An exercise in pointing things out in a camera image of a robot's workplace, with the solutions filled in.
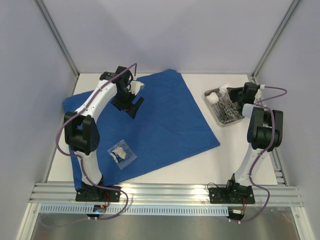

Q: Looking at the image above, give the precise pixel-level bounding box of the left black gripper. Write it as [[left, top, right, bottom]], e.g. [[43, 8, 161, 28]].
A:
[[111, 87, 144, 119]]

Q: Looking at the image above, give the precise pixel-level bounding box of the white gauze pad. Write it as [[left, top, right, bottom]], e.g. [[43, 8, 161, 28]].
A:
[[219, 84, 229, 95], [206, 92, 219, 105]]

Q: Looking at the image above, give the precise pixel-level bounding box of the stainless steel instrument tray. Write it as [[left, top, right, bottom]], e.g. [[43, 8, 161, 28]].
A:
[[204, 85, 245, 127]]

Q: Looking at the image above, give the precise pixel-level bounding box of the blue surgical drape cloth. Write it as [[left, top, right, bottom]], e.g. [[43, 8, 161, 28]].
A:
[[63, 69, 219, 190]]

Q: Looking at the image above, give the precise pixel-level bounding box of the clear packet with gloves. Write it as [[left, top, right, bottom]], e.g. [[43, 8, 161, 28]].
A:
[[108, 140, 137, 170]]

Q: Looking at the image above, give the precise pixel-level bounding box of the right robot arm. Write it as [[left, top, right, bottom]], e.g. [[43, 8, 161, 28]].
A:
[[225, 82, 284, 203]]

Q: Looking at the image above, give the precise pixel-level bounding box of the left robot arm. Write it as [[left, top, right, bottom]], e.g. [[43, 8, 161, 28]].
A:
[[63, 66, 145, 202]]

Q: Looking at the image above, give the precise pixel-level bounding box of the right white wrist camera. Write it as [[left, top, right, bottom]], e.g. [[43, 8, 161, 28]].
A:
[[254, 84, 265, 104]]

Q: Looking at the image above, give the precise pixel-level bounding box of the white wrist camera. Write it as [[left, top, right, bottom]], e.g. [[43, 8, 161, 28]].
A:
[[129, 80, 145, 96], [254, 84, 265, 104]]

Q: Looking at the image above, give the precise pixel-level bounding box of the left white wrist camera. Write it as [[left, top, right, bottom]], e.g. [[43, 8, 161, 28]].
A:
[[129, 80, 145, 96]]

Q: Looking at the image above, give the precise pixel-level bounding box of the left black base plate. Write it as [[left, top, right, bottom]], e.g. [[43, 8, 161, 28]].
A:
[[75, 184, 121, 203]]

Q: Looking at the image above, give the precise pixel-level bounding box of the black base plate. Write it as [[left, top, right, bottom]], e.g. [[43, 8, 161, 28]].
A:
[[75, 184, 121, 203], [208, 186, 256, 205]]

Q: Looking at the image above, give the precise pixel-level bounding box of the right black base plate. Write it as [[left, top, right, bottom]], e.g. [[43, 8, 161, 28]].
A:
[[208, 186, 256, 205]]

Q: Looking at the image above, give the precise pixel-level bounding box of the aluminium mounting rail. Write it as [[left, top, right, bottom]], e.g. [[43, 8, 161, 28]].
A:
[[28, 182, 304, 207]]

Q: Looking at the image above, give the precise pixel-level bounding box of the slotted cable duct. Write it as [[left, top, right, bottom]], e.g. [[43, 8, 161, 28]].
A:
[[39, 204, 229, 217]]

